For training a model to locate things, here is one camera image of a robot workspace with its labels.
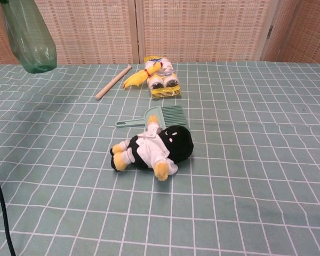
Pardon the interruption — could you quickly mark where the green spray bottle black trigger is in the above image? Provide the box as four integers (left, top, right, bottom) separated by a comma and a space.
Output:
0, 0, 58, 74

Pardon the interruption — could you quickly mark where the black plush doll white coat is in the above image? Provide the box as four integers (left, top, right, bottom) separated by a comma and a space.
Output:
109, 115, 195, 182

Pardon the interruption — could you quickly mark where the yellow rubber chicken toy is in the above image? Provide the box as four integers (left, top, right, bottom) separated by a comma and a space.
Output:
122, 62, 165, 90

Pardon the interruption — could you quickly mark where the teal grid-patterned tablecloth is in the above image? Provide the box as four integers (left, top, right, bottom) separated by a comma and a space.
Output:
0, 61, 320, 256

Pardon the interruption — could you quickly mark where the teal plastic dustpan comb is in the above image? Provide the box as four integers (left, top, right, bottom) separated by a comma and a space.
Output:
115, 105, 189, 129

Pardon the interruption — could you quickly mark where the yellow snack roll package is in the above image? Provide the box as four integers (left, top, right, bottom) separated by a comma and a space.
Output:
144, 55, 183, 100

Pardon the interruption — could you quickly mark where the wooden stick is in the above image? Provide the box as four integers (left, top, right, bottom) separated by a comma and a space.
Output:
95, 65, 133, 101

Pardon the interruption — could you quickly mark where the woven folding screen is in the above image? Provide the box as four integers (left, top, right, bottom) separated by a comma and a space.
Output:
0, 0, 320, 67

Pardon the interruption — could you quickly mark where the black cable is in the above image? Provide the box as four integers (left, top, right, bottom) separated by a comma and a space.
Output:
0, 116, 17, 256

